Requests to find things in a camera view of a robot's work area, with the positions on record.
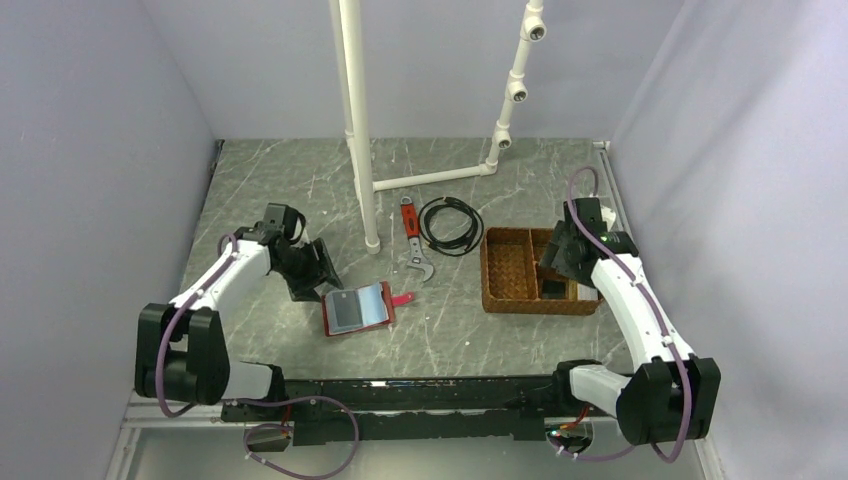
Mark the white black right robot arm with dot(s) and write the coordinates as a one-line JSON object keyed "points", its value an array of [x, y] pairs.
{"points": [[671, 392]]}

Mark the red card holder wallet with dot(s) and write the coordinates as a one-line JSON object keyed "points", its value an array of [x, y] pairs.
{"points": [[378, 305]]}

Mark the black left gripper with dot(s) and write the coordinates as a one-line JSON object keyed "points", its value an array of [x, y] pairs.
{"points": [[321, 271]]}

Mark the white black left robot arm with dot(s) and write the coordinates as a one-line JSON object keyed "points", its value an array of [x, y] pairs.
{"points": [[182, 358]]}

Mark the white cards stack in basket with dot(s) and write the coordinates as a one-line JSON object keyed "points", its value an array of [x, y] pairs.
{"points": [[585, 293]]}

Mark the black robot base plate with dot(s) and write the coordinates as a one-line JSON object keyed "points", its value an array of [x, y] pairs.
{"points": [[522, 408]]}

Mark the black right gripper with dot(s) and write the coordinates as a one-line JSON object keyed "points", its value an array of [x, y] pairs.
{"points": [[553, 255]]}

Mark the aluminium rail frame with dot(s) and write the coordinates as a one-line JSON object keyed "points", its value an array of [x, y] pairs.
{"points": [[444, 332]]}

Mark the black card in basket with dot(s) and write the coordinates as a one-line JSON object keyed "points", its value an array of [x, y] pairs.
{"points": [[554, 289]]}

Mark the red handled adjustable wrench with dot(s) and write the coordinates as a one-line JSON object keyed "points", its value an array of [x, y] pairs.
{"points": [[417, 259]]}

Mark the white PVC pipe frame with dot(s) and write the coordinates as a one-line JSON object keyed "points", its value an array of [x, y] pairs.
{"points": [[349, 47]]}

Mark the brown woven divided basket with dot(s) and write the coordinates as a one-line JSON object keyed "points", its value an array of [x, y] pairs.
{"points": [[511, 275]]}

